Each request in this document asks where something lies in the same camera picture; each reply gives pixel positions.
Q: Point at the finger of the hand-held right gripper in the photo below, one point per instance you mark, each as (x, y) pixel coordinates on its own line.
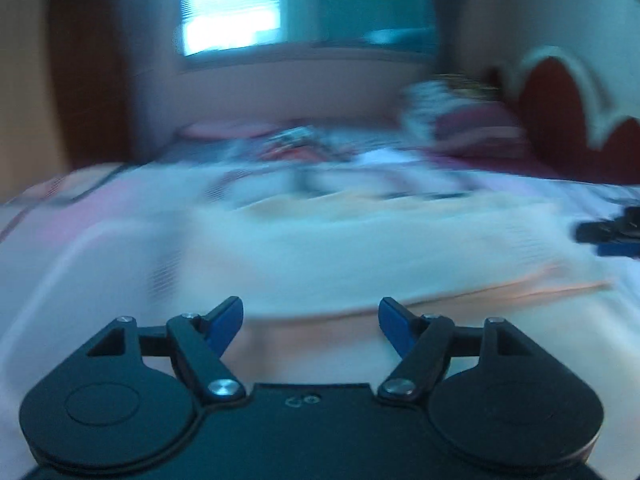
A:
(612, 232)

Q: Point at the white cloth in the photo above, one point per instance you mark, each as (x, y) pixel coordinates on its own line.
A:
(382, 157)

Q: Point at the dark gold patterned cloth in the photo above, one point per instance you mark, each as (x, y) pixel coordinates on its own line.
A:
(465, 85)

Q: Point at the pink pillow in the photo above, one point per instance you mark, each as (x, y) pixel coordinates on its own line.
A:
(225, 130)

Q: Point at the brown wooden door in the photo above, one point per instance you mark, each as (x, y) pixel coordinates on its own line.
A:
(90, 70)

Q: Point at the maroon striped pillow pile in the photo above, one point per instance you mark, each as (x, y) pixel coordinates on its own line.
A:
(470, 125)

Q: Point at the cream small garment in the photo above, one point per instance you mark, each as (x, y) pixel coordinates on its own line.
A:
(400, 240)

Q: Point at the red cream-trimmed headboard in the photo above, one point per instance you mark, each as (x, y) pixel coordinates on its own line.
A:
(555, 100)

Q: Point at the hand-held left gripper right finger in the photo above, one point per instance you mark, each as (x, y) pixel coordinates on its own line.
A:
(396, 325)

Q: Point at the bright window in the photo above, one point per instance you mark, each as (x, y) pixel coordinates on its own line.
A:
(227, 5)

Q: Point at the teal curtain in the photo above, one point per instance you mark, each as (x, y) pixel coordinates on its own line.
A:
(380, 5)

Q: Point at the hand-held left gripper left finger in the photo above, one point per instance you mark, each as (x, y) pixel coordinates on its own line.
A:
(223, 322)

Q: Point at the red black white striped garment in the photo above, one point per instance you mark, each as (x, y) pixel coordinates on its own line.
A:
(295, 142)

